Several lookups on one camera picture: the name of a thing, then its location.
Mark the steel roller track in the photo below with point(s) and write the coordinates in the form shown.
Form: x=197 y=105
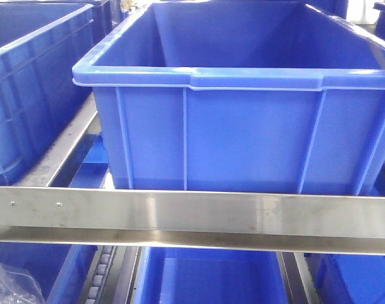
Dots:
x=99 y=283

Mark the blue bin below left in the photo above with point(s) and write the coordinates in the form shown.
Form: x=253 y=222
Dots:
x=59 y=269

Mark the clear plastic bag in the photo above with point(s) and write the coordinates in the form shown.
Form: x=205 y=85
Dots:
x=17 y=285

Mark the steel front shelf rail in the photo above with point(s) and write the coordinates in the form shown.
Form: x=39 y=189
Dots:
x=244 y=221

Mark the blue bin below centre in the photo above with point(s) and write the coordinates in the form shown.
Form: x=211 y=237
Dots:
x=187 y=275

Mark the blue bin below right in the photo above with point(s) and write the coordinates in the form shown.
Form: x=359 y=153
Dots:
x=348 y=278

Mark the large blue bin centre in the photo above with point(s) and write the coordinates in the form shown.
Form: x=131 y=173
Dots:
x=258 y=96

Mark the blue bin left side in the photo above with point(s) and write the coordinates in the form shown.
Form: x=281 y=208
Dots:
x=39 y=45

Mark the blue bin below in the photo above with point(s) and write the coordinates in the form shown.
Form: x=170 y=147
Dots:
x=348 y=278
x=59 y=269
x=187 y=275

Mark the steel side divider rail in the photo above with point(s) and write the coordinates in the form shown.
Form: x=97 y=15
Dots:
x=62 y=160

